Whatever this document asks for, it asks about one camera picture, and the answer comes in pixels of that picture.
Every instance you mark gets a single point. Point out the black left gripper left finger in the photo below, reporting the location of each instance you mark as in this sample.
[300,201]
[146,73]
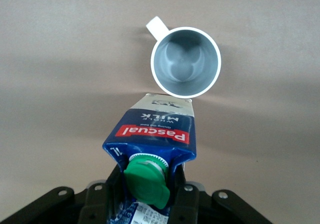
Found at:
[100,204]

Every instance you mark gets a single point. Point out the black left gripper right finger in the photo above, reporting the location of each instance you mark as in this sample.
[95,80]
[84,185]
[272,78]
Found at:
[186,204]

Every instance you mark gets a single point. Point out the blue white milk carton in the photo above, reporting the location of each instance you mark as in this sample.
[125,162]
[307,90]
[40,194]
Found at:
[150,131]

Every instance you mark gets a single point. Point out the white mug grey inside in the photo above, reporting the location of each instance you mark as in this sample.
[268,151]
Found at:
[185,58]

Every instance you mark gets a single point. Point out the brown table mat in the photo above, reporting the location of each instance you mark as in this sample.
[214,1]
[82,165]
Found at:
[50,58]

